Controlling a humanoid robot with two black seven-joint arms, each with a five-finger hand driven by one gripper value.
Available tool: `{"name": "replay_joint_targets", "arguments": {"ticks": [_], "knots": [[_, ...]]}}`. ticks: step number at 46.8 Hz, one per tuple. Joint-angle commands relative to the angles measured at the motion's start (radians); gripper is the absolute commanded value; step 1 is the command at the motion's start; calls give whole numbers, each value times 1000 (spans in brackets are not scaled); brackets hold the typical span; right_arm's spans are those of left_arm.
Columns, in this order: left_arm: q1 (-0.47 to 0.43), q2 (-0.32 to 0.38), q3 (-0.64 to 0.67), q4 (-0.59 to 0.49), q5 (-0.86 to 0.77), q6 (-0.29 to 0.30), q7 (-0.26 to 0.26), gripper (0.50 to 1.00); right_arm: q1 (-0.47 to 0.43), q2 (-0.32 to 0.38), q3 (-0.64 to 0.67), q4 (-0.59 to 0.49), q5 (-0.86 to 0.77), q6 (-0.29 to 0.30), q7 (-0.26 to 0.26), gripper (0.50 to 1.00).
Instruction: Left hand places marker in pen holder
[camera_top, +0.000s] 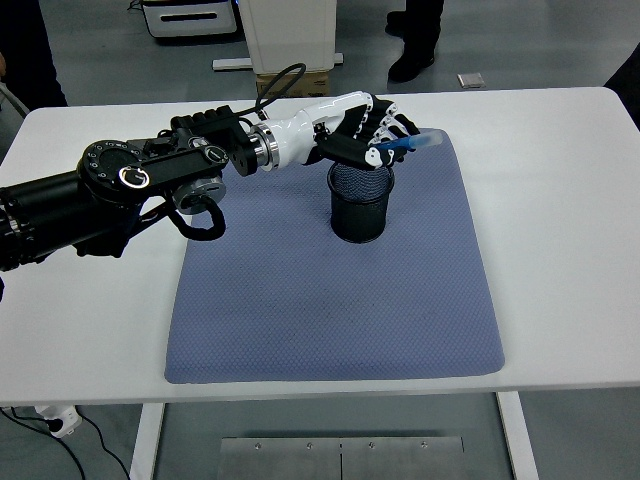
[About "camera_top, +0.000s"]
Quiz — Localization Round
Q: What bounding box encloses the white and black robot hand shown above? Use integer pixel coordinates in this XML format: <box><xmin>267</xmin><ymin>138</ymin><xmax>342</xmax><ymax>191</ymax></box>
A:
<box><xmin>272</xmin><ymin>89</ymin><xmax>422</xmax><ymax>174</ymax></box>

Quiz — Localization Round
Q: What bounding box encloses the blue marker with clear cap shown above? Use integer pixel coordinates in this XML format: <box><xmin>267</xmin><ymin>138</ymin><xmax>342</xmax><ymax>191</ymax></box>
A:
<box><xmin>372</xmin><ymin>128</ymin><xmax>445</xmax><ymax>155</ymax></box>

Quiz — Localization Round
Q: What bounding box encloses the black mesh pen holder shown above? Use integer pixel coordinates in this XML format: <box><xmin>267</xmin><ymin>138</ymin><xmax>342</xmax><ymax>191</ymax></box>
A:
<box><xmin>327</xmin><ymin>159</ymin><xmax>395</xmax><ymax>244</ymax></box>

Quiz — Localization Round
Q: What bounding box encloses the brown cardboard box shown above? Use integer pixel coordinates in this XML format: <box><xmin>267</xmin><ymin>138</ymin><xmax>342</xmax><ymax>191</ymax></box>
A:
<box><xmin>255</xmin><ymin>69</ymin><xmax>331</xmax><ymax>99</ymax></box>

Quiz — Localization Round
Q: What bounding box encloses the person in black shoes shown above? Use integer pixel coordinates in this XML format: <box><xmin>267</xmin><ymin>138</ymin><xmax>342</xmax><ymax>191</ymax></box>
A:
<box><xmin>386</xmin><ymin>0</ymin><xmax>445</xmax><ymax>84</ymax></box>

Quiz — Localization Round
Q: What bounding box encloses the white appliance with black slot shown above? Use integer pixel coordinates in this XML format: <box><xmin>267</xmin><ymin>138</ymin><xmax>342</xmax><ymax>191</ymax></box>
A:
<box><xmin>139</xmin><ymin>0</ymin><xmax>240</xmax><ymax>39</ymax></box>

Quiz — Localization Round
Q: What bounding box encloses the blue-grey textured mat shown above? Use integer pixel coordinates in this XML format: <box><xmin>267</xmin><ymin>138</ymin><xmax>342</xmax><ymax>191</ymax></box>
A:
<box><xmin>163</xmin><ymin>126</ymin><xmax>506</xmax><ymax>385</ymax></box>

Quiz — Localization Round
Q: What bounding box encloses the person beside grey rod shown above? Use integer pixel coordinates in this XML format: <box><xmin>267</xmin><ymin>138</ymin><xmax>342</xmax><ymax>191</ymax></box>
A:
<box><xmin>0</xmin><ymin>0</ymin><xmax>69</xmax><ymax>110</ymax></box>

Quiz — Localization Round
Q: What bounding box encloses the grey metal plate with screws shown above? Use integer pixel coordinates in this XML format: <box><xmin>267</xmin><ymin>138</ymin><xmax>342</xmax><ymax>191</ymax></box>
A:
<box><xmin>219</xmin><ymin>436</ymin><xmax>465</xmax><ymax>480</ymax></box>

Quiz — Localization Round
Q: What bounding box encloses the white table leg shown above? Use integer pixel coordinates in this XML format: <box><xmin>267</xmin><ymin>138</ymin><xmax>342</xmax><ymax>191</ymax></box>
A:
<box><xmin>495</xmin><ymin>392</ymin><xmax>540</xmax><ymax>480</ymax></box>
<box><xmin>128</xmin><ymin>402</ymin><xmax>166</xmax><ymax>480</ymax></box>

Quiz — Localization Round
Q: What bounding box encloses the white power strip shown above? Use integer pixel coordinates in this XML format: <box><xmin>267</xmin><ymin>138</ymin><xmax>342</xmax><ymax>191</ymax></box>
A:
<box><xmin>33</xmin><ymin>403</ymin><xmax>83</xmax><ymax>440</ymax></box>

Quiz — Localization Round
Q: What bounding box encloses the white pedestal with base bar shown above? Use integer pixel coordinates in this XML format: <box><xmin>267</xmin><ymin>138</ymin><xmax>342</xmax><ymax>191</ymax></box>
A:
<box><xmin>212</xmin><ymin>0</ymin><xmax>345</xmax><ymax>75</ymax></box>

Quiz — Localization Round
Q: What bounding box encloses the black floor cable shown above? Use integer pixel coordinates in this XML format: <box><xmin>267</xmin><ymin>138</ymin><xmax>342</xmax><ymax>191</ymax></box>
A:
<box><xmin>0</xmin><ymin>407</ymin><xmax>131</xmax><ymax>480</ymax></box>

